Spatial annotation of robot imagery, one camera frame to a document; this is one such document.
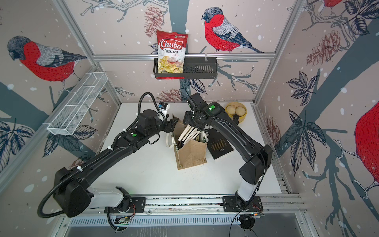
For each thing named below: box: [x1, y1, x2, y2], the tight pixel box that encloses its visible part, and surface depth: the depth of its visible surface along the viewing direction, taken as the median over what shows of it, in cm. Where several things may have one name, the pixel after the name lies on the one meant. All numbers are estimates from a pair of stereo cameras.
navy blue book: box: [183, 127, 202, 145], surface depth 81 cm
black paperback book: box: [205, 128, 234, 160], surface depth 94 cm
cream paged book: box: [178, 124, 193, 142], surface depth 80 cm
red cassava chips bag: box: [155, 29, 189, 80], surface depth 86 cm
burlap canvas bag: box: [172, 114, 208, 171], surface depth 84 cm
